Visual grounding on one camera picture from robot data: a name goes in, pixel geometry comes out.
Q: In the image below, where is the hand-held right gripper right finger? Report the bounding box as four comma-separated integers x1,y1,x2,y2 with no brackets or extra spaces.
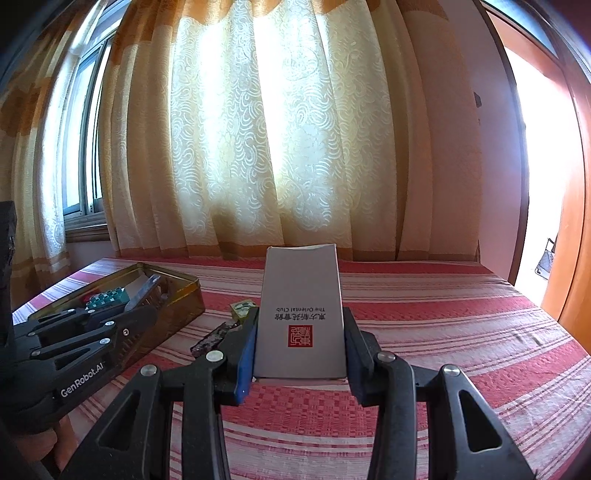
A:
342,307,529,480

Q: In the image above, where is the person's left hand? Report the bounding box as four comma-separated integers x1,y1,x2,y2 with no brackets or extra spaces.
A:
25,427,63,469

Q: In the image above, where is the gold rectangular tin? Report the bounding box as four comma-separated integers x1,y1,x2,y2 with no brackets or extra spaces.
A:
23,262,206,370

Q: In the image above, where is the green toy block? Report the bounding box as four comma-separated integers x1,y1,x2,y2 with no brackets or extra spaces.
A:
230,299,259,326

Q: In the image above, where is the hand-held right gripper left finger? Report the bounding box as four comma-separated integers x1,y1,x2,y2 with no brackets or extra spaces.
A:
69,307,260,480

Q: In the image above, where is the red striped bed sheet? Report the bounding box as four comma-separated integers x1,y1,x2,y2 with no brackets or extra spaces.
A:
11,257,591,480

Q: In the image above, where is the white cardboard box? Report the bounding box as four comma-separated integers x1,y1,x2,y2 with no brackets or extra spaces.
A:
253,244,348,381

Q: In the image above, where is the dark patterned pouch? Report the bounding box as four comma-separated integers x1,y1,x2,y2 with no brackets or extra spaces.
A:
190,320,242,357

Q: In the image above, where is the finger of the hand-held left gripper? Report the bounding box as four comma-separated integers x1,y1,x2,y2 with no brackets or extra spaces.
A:
28,307,160,363
25,305,123,335

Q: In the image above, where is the window with metal frame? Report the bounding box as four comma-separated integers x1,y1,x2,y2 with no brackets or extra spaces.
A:
58,32,118,243

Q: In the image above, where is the hanging dark bag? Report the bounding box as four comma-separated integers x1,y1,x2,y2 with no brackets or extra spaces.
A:
534,237,558,278

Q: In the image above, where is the cream orange patterned curtain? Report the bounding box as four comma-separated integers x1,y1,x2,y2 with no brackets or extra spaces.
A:
0,0,123,282
99,0,488,265

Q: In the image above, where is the wooden door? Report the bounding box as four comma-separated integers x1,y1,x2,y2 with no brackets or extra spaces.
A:
482,7,591,330

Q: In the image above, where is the blue toy block with star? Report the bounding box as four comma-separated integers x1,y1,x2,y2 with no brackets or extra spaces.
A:
85,288,130,313

